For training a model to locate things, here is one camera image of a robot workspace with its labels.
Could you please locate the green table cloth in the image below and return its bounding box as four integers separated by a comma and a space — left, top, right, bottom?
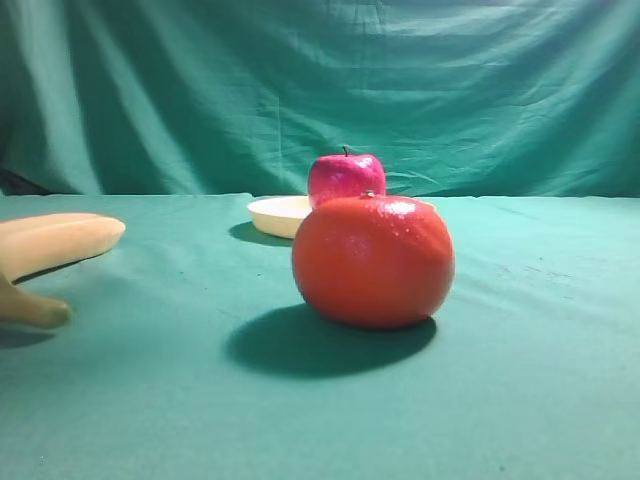
1, 193, 639, 479

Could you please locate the green backdrop cloth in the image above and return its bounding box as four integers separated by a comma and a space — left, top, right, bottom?
1, 1, 639, 197

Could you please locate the pale yellow plate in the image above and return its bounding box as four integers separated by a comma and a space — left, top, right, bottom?
247, 195, 438, 241

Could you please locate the red apple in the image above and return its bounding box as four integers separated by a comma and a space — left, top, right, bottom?
307, 147, 387, 209

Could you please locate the orange tangerine fruit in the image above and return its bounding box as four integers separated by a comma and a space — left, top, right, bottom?
292, 193, 455, 329

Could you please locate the yellow banana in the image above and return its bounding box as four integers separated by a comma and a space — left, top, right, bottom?
1, 212, 126, 329

